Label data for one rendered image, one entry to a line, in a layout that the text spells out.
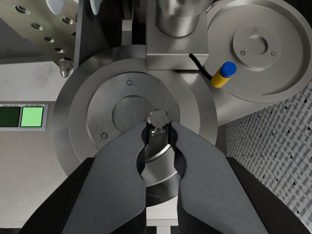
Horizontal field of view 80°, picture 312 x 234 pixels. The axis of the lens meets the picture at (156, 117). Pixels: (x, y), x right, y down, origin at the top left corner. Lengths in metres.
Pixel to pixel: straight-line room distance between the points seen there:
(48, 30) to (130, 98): 0.35
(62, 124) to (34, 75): 2.83
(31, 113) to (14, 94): 2.52
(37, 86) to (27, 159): 2.37
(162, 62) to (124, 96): 0.04
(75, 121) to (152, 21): 0.11
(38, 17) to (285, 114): 0.44
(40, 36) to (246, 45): 0.42
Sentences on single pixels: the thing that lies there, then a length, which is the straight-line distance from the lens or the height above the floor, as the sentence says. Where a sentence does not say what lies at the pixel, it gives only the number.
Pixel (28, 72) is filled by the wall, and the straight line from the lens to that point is 3.09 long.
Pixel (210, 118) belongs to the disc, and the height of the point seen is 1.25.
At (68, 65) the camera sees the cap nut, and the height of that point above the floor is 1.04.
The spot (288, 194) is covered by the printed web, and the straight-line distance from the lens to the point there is 0.28.
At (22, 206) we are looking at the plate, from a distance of 0.60.
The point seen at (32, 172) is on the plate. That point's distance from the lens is 0.58.
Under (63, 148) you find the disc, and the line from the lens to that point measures 0.18.
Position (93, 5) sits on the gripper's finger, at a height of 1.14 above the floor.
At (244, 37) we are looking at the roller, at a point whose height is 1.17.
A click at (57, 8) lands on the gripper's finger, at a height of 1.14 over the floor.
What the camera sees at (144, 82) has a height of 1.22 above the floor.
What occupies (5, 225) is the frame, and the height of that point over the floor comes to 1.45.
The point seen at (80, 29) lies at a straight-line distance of 0.23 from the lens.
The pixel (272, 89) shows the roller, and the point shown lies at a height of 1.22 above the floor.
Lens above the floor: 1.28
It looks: 11 degrees down
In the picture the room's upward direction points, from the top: 180 degrees clockwise
